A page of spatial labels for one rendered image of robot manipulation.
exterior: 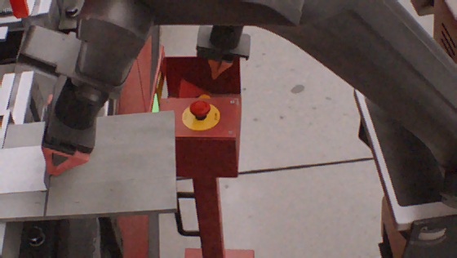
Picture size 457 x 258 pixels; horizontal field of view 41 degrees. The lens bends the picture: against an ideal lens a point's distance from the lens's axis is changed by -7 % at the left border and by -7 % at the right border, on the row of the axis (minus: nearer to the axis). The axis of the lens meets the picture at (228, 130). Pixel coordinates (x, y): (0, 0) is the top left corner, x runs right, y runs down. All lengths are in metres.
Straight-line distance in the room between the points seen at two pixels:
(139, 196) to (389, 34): 0.56
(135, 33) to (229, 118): 0.93
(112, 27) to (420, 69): 0.19
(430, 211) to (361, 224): 1.27
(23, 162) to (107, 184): 0.14
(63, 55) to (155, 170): 0.23
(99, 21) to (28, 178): 0.61
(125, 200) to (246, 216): 1.23
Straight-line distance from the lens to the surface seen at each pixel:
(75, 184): 0.90
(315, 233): 2.04
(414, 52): 0.39
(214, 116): 1.26
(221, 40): 1.22
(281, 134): 2.30
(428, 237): 0.82
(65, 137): 0.82
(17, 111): 1.08
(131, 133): 0.94
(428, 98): 0.42
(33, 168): 0.93
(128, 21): 0.33
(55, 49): 0.76
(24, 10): 0.94
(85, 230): 1.00
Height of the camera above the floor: 1.67
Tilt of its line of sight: 46 degrees down
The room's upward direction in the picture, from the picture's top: 3 degrees counter-clockwise
